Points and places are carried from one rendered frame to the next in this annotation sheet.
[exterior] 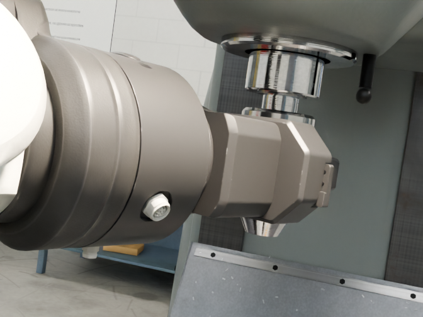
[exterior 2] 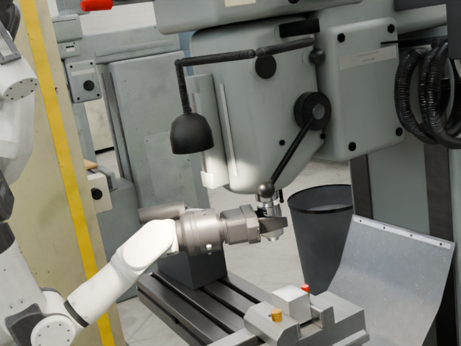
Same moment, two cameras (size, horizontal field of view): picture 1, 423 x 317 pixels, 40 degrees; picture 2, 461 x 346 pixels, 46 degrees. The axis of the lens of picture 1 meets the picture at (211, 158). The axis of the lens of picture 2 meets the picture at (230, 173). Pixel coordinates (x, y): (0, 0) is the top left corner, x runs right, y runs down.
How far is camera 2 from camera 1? 91 cm
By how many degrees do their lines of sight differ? 45
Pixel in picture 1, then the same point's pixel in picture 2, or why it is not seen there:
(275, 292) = (383, 239)
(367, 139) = (410, 163)
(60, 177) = (184, 246)
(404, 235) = (433, 213)
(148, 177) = (202, 242)
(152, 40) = not seen: outside the picture
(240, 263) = (370, 225)
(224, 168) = (227, 234)
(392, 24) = not seen: hidden behind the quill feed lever
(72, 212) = (188, 251)
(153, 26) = not seen: outside the picture
